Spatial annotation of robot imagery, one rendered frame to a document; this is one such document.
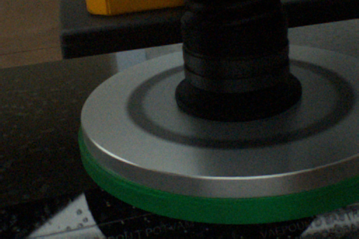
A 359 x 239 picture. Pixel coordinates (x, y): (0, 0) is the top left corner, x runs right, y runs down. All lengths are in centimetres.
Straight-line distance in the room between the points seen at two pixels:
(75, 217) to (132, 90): 10
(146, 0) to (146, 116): 70
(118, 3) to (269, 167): 78
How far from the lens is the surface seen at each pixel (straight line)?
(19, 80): 67
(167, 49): 70
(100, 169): 38
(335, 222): 48
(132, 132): 39
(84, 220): 44
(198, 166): 34
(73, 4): 121
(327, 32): 73
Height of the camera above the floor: 103
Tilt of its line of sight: 20 degrees down
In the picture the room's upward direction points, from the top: 6 degrees counter-clockwise
